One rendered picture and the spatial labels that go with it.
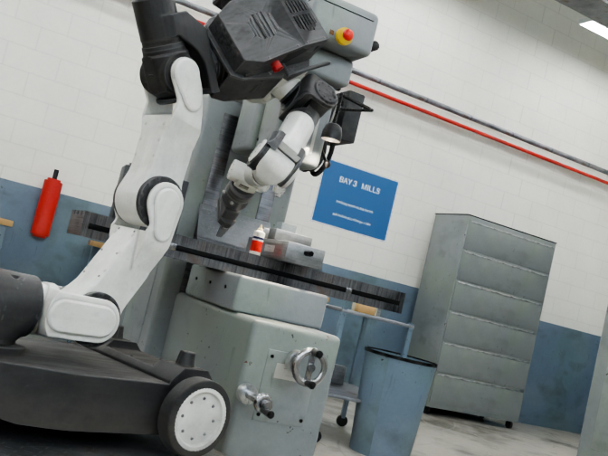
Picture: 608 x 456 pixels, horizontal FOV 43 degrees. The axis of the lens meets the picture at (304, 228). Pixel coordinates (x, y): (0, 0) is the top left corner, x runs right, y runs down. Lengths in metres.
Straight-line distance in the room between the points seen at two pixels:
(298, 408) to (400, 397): 2.37
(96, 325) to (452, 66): 7.01
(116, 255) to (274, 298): 0.69
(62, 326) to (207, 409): 0.42
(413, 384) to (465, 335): 3.11
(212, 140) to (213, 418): 1.39
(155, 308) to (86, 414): 1.24
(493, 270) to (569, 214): 1.93
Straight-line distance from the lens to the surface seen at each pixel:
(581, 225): 9.80
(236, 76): 2.18
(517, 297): 8.26
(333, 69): 2.83
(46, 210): 6.69
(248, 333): 2.38
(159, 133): 2.11
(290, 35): 2.22
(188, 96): 2.11
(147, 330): 3.11
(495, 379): 8.21
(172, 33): 2.12
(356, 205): 7.84
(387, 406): 4.81
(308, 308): 2.63
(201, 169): 3.11
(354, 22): 2.79
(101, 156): 6.93
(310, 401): 2.50
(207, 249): 2.61
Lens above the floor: 0.87
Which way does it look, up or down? 5 degrees up
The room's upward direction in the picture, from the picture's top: 14 degrees clockwise
